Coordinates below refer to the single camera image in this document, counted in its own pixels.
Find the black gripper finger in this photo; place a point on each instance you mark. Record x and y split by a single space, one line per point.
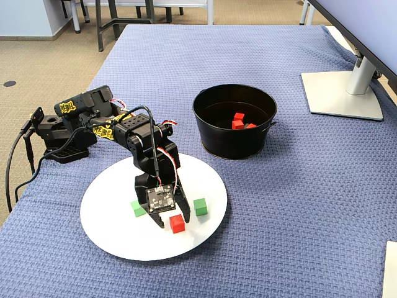
158 219
185 211

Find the red cube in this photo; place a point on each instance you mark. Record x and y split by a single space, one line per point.
239 116
250 126
237 124
177 224

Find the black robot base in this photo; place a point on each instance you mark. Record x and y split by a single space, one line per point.
63 154

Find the white round plate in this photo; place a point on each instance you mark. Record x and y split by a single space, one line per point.
124 239

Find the green cube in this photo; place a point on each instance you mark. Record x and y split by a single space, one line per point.
200 207
136 210

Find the black metal bucket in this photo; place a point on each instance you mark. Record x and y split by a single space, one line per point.
229 142

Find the blue woven tablecloth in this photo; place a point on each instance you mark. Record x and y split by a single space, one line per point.
279 217

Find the black round floor socket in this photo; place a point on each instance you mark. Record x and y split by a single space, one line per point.
10 83

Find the black chair legs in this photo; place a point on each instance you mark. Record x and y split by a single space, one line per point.
168 15
85 13

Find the light grey table leg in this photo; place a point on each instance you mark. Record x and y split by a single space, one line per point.
77 18
304 14
210 14

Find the monitor with silver stand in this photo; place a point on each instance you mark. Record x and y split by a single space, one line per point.
341 99

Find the white flat panel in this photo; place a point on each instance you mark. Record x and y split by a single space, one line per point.
390 273

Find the small camera circuit board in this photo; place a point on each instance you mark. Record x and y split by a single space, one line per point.
159 200

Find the dark grey metal table frame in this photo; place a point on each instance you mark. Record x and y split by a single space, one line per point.
100 34

